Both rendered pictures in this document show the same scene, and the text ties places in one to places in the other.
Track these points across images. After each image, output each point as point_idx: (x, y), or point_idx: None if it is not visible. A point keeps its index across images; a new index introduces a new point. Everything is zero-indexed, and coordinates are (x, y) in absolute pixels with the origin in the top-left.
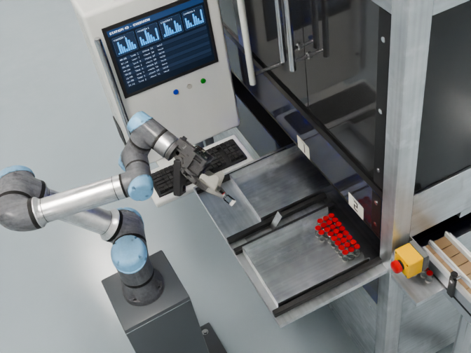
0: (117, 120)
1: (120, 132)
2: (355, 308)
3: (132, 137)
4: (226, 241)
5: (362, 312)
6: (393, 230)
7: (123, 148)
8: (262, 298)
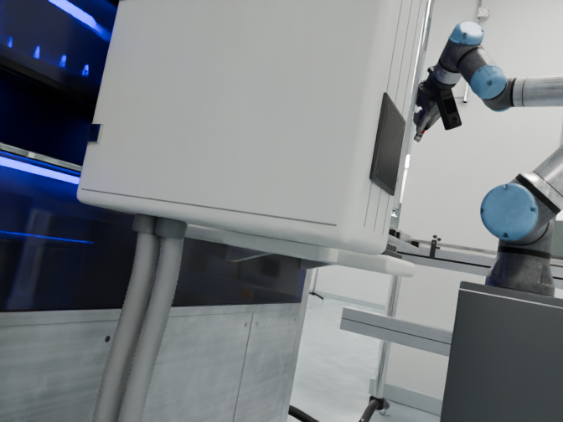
0: (404, 90)
1: (403, 130)
2: (275, 362)
3: (482, 48)
4: (393, 239)
5: (283, 349)
6: None
7: (493, 62)
8: (413, 247)
